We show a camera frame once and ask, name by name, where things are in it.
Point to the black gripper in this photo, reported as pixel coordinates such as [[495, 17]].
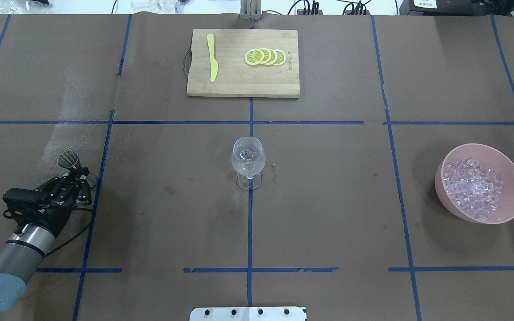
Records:
[[46, 215]]

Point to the bamboo cutting board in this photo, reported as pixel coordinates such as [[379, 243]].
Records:
[[237, 79]]

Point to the yellow plastic knife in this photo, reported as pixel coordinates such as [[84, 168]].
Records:
[[214, 65]]

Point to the clear wine glass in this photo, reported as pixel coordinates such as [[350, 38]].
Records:
[[248, 159]]

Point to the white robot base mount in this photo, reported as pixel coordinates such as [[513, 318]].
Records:
[[281, 313]]

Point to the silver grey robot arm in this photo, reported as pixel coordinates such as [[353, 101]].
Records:
[[40, 215]]

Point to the aluminium frame post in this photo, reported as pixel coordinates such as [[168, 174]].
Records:
[[250, 10]]

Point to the pink plastic bowl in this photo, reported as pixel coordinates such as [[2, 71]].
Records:
[[491, 157]]

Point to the pile of ice cubes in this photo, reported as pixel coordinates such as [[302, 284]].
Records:
[[475, 189]]

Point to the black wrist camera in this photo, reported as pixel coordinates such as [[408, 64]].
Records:
[[25, 200]]

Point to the steel double jigger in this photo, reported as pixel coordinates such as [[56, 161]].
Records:
[[70, 161]]

